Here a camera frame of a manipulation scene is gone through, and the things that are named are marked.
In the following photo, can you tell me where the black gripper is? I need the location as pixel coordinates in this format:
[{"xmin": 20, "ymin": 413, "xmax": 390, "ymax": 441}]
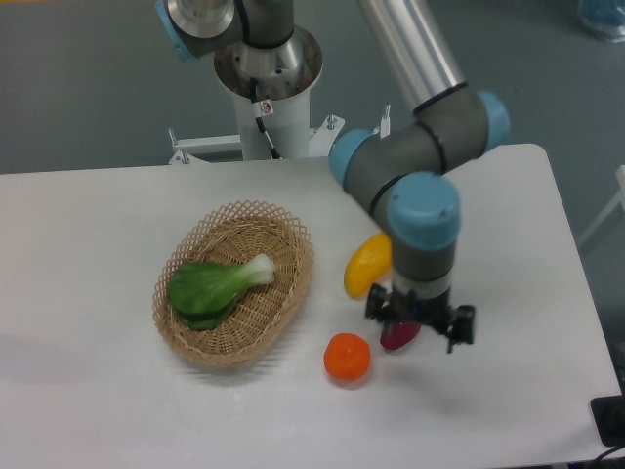
[{"xmin": 364, "ymin": 276, "xmax": 476, "ymax": 354}]

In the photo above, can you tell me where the orange tangerine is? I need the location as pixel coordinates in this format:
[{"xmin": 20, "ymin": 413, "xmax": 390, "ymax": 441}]
[{"xmin": 323, "ymin": 332, "xmax": 371, "ymax": 382}]

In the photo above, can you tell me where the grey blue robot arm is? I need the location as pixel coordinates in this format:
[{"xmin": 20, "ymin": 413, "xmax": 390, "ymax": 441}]
[{"xmin": 155, "ymin": 1, "xmax": 510, "ymax": 346}]

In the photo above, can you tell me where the purple sweet potato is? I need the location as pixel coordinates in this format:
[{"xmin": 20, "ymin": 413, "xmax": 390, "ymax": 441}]
[{"xmin": 380, "ymin": 321, "xmax": 422, "ymax": 352}]

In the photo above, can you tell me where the yellow mango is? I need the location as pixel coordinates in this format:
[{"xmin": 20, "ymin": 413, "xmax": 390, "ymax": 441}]
[{"xmin": 344, "ymin": 233, "xmax": 392, "ymax": 299}]

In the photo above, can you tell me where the woven wicker basket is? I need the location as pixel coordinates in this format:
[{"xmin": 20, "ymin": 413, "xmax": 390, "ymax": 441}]
[{"xmin": 152, "ymin": 200, "xmax": 313, "ymax": 367}]

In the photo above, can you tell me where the black device at table edge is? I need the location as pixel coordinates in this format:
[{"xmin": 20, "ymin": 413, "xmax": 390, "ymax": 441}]
[{"xmin": 590, "ymin": 396, "xmax": 624, "ymax": 447}]

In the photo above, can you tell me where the green bok choy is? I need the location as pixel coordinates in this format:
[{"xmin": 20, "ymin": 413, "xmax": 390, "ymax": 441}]
[{"xmin": 167, "ymin": 254, "xmax": 275, "ymax": 331}]

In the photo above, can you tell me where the blue bag in background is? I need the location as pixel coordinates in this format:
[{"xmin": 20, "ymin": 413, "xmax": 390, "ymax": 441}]
[{"xmin": 577, "ymin": 0, "xmax": 624, "ymax": 43}]

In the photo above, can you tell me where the white frame at right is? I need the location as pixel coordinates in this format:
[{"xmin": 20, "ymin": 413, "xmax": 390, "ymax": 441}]
[{"xmin": 577, "ymin": 165, "xmax": 624, "ymax": 255}]

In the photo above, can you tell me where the black cable on pedestal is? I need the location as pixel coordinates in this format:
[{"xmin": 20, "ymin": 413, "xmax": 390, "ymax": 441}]
[{"xmin": 248, "ymin": 76, "xmax": 283, "ymax": 160}]

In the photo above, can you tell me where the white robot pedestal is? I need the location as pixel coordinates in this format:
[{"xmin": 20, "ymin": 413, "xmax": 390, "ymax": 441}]
[{"xmin": 169, "ymin": 26, "xmax": 346, "ymax": 164}]

